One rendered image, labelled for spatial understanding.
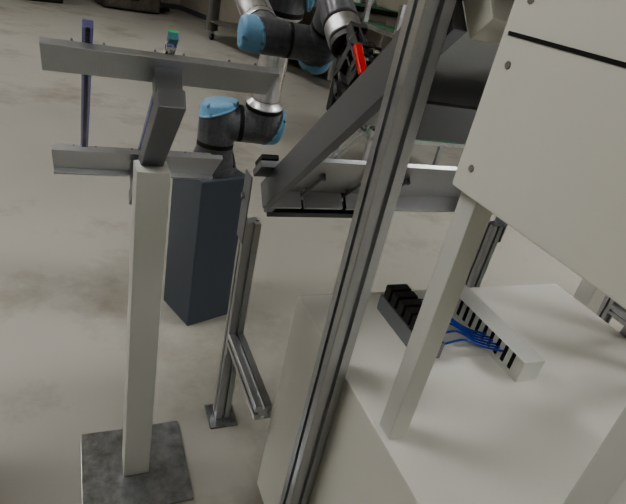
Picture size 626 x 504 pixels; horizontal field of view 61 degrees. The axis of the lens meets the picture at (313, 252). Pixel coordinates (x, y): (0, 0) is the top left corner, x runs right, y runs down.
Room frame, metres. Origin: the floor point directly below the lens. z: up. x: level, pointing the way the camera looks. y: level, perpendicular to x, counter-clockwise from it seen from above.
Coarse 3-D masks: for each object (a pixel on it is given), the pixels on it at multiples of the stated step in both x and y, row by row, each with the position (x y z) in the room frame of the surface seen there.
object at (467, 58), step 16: (448, 48) 0.78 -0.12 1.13; (464, 48) 0.79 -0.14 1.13; (480, 48) 0.79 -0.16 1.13; (496, 48) 0.80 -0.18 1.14; (448, 64) 0.81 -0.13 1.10; (464, 64) 0.82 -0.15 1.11; (480, 64) 0.83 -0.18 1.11; (448, 80) 0.85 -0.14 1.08; (464, 80) 0.86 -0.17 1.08; (480, 80) 0.87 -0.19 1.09; (432, 96) 0.89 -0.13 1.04; (448, 96) 0.90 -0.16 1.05; (464, 96) 0.90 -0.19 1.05; (480, 96) 0.91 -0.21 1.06; (432, 112) 0.85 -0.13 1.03; (448, 112) 0.85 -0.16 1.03; (464, 112) 0.86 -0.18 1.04; (432, 128) 0.90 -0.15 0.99; (448, 128) 0.91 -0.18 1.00; (464, 128) 0.91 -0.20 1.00
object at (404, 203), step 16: (288, 192) 1.18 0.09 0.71; (320, 192) 1.22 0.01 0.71; (288, 208) 1.16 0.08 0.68; (304, 208) 1.18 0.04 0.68; (320, 208) 1.19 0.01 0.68; (336, 208) 1.21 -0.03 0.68; (352, 208) 1.23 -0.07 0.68; (400, 208) 1.30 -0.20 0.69; (416, 208) 1.32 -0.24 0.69; (432, 208) 1.35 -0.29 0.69; (448, 208) 1.37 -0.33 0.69
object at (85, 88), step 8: (88, 24) 0.72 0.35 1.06; (88, 32) 0.73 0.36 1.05; (88, 40) 0.74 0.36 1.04; (88, 80) 0.81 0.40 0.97; (88, 88) 0.83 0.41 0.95; (88, 96) 0.85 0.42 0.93; (88, 104) 0.87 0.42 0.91; (88, 112) 0.89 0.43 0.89; (88, 120) 0.91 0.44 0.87; (88, 128) 0.93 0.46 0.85; (80, 136) 0.97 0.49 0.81; (88, 136) 0.96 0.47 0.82; (80, 144) 0.98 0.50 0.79
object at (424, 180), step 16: (336, 160) 1.08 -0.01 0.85; (352, 160) 1.09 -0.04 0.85; (320, 176) 1.11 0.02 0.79; (336, 176) 1.14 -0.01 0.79; (352, 176) 1.15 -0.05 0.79; (416, 176) 1.21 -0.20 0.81; (432, 176) 1.23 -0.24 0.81; (448, 176) 1.24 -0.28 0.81; (336, 192) 1.23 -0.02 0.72; (352, 192) 1.25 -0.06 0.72; (400, 192) 1.30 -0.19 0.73; (416, 192) 1.32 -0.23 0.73; (432, 192) 1.34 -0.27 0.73; (448, 192) 1.36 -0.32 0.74
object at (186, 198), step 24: (192, 192) 1.53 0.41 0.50; (216, 192) 1.54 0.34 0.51; (240, 192) 1.61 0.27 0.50; (192, 216) 1.52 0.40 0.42; (216, 216) 1.55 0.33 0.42; (168, 240) 1.62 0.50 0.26; (192, 240) 1.51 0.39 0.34; (216, 240) 1.56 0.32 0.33; (168, 264) 1.61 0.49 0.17; (192, 264) 1.50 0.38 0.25; (216, 264) 1.56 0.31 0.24; (168, 288) 1.60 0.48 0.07; (192, 288) 1.50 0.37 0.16; (216, 288) 1.57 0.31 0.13; (192, 312) 1.51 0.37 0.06; (216, 312) 1.58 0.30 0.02
